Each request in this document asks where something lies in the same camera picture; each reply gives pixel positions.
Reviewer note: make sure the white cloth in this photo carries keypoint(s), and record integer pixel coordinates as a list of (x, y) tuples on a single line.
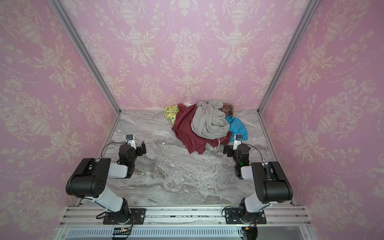
[(195, 142)]

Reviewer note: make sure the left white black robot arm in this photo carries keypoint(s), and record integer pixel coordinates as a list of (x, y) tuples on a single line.
[(89, 182)]

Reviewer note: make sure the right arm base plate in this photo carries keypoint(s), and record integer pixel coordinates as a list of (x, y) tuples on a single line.
[(236, 216)]

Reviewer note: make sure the maroon cloth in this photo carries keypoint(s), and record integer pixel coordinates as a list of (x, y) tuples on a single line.
[(183, 131)]

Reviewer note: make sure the aluminium front rail frame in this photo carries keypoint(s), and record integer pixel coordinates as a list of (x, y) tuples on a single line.
[(211, 222)]

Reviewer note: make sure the aluminium corner post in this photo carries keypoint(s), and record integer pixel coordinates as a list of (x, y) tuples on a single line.
[(74, 35), (295, 39)]

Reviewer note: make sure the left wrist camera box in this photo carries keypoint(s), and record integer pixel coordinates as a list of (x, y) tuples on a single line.
[(130, 139)]

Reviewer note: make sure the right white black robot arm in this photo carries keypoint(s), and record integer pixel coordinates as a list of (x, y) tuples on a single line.
[(270, 182)]

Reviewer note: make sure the left aluminium corner post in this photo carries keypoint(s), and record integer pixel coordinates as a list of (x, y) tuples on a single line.
[(74, 35)]

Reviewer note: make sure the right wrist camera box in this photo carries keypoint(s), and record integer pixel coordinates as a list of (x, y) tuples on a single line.
[(238, 140)]

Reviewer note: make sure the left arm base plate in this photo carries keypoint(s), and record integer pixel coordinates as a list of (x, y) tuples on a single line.
[(135, 216)]

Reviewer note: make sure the grey cloth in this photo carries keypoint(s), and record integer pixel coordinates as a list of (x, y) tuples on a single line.
[(209, 122)]

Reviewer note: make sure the yellow floral cloth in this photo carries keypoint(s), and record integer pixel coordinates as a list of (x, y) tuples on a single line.
[(171, 112)]

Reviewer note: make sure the right aluminium corner post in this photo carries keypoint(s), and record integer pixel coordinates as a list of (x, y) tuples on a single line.
[(295, 39)]

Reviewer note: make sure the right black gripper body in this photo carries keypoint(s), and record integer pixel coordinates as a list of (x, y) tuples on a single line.
[(229, 150)]

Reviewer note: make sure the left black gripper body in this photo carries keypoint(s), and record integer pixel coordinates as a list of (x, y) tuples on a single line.
[(141, 148)]

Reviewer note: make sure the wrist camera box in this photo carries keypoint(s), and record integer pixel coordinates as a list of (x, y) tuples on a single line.
[(130, 139), (238, 140)]

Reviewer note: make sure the blue cloth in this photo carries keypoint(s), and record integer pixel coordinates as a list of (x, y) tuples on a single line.
[(237, 127)]

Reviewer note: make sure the plaid cloth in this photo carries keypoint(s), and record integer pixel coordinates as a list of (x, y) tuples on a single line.
[(228, 109)]

